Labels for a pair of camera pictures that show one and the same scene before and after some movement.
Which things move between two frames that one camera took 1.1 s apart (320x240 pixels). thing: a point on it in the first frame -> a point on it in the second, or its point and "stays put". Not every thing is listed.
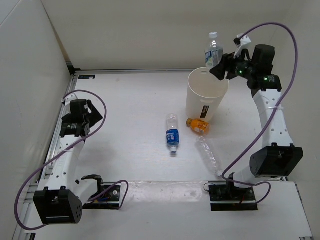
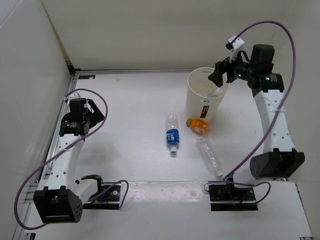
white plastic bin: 205,94 stays put
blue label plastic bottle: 172,131 stays put
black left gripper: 94,116 stays put
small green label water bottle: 214,53 -> 217,90
